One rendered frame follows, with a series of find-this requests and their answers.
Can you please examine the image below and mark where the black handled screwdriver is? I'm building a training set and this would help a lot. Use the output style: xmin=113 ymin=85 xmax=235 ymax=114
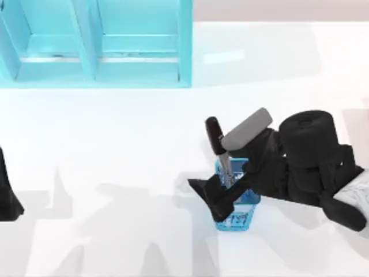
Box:
xmin=205 ymin=116 xmax=235 ymax=190

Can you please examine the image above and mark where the pale grey rounded box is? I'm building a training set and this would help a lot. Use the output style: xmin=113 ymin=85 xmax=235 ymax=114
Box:
xmin=221 ymin=107 xmax=273 ymax=152

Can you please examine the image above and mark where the blue mesh basket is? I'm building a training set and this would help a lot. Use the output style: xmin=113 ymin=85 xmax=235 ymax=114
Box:
xmin=214 ymin=157 xmax=262 ymax=232

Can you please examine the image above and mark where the light blue rack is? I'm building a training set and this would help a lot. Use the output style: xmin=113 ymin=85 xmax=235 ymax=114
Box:
xmin=0 ymin=0 xmax=193 ymax=89

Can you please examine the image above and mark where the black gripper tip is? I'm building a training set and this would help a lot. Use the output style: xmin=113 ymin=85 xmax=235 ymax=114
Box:
xmin=0 ymin=147 xmax=25 ymax=222

